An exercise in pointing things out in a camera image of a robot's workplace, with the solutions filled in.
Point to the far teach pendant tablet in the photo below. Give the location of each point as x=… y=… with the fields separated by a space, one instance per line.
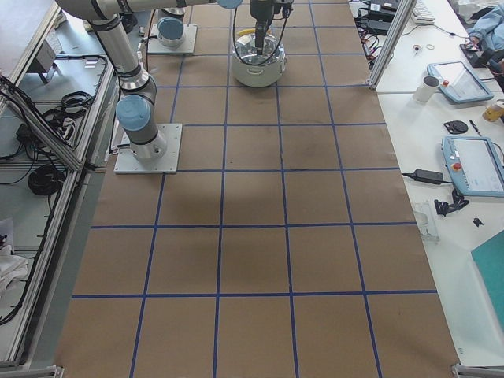
x=459 y=83

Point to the black computer mouse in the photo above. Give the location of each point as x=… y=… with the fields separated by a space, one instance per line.
x=456 y=127

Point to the yellow bottle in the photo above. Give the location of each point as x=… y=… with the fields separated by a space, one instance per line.
x=494 y=111

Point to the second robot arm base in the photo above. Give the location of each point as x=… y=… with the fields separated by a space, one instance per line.
x=171 y=35

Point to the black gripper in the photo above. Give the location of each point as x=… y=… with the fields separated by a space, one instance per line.
x=260 y=11

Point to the white steel cooking pot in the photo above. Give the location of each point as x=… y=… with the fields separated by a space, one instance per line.
x=254 y=70

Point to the black power adapter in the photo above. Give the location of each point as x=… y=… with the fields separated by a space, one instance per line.
x=426 y=176

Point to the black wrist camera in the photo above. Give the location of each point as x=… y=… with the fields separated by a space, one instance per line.
x=283 y=8

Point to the yellow corn cob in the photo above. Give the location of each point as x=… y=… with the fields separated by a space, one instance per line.
x=246 y=31

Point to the teach pendant tablet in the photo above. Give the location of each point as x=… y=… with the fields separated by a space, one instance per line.
x=473 y=165
x=459 y=83

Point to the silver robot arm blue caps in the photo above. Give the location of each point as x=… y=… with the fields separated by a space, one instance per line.
x=135 y=111

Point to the white mug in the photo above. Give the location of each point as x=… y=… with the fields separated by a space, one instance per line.
x=426 y=88

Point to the aluminium frame post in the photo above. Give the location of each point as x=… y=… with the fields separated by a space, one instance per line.
x=405 y=8

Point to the glass pot lid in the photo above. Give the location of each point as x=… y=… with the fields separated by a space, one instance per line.
x=246 y=52

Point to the near teach pendant tablet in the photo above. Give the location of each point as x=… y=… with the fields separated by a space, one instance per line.
x=473 y=165

